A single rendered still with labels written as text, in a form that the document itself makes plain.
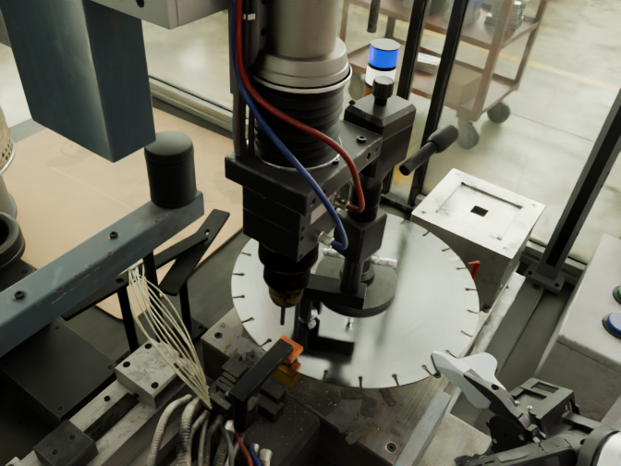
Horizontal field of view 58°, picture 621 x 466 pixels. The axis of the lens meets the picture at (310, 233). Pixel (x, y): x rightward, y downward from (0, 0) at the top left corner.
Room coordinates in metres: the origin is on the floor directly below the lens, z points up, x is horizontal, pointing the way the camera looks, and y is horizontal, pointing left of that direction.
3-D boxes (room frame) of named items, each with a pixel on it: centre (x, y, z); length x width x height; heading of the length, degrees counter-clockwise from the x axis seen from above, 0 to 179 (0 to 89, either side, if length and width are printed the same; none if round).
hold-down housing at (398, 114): (0.46, -0.05, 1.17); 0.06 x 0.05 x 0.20; 140
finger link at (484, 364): (0.40, -0.20, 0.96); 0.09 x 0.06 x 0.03; 40
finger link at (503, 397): (0.35, -0.22, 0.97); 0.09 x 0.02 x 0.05; 40
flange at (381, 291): (0.53, -0.07, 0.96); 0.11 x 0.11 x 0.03
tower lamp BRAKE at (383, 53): (0.84, -0.09, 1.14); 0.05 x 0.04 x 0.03; 59
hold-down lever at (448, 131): (0.47, -0.09, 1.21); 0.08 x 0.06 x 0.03; 149
